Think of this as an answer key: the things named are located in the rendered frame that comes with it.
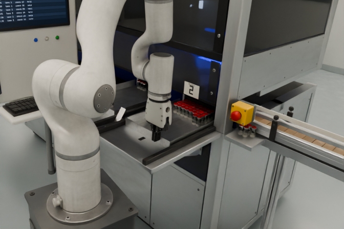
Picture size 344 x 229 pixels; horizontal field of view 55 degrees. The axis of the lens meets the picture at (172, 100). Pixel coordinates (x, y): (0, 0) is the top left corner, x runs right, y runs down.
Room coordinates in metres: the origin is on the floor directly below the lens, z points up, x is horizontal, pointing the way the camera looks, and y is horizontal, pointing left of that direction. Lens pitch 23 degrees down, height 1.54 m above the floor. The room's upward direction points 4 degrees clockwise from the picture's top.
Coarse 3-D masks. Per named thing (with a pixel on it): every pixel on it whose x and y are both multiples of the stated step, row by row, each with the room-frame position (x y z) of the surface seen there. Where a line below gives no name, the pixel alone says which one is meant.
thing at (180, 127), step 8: (144, 112) 1.33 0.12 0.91; (128, 120) 1.24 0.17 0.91; (136, 120) 1.29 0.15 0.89; (144, 120) 1.30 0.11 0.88; (176, 120) 1.32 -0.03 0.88; (184, 120) 1.33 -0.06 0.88; (136, 128) 1.20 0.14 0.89; (144, 128) 1.17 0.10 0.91; (168, 128) 1.24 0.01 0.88; (176, 128) 1.25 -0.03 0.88; (184, 128) 1.25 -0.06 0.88; (192, 128) 1.26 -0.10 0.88; (200, 128) 1.21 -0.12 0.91; (168, 136) 1.17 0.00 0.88; (176, 136) 1.18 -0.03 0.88; (184, 136) 1.14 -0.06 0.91; (160, 144) 1.11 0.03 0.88; (168, 144) 1.08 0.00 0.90
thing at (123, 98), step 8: (120, 88) 1.65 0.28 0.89; (128, 88) 1.67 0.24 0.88; (136, 88) 1.68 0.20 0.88; (120, 96) 1.55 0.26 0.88; (128, 96) 1.56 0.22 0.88; (136, 96) 1.57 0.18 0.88; (144, 96) 1.58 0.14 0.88; (120, 104) 1.45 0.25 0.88; (128, 104) 1.46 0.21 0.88; (136, 104) 1.40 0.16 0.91; (144, 104) 1.44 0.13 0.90; (112, 112) 1.31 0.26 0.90
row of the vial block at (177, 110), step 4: (176, 104) 1.40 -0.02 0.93; (180, 104) 1.40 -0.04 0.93; (176, 108) 1.40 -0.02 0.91; (180, 108) 1.38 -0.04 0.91; (184, 108) 1.37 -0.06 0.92; (188, 108) 1.36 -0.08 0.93; (176, 112) 1.40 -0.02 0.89; (180, 112) 1.38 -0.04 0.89; (184, 112) 1.36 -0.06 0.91; (188, 112) 1.34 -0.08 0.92; (192, 112) 1.33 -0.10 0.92; (196, 112) 1.33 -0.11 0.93; (184, 116) 1.36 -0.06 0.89; (188, 116) 1.34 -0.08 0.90; (192, 116) 1.32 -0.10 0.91; (204, 116) 1.30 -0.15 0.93; (204, 120) 1.30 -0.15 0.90
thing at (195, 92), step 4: (184, 84) 1.38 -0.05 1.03; (188, 84) 1.37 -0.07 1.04; (192, 84) 1.35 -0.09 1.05; (184, 88) 1.38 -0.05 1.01; (188, 88) 1.37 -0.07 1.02; (196, 88) 1.34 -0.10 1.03; (184, 92) 1.38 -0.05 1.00; (188, 92) 1.36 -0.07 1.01; (192, 92) 1.35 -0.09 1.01; (196, 92) 1.34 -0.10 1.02; (192, 96) 1.35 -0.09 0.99; (196, 96) 1.33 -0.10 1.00
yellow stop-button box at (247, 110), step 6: (240, 102) 1.23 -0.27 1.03; (246, 102) 1.23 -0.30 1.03; (234, 108) 1.20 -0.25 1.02; (240, 108) 1.18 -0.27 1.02; (246, 108) 1.17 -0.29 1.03; (252, 108) 1.19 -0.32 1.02; (246, 114) 1.16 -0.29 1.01; (252, 114) 1.20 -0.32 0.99; (240, 120) 1.17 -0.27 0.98; (246, 120) 1.17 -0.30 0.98; (252, 120) 1.20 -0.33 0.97
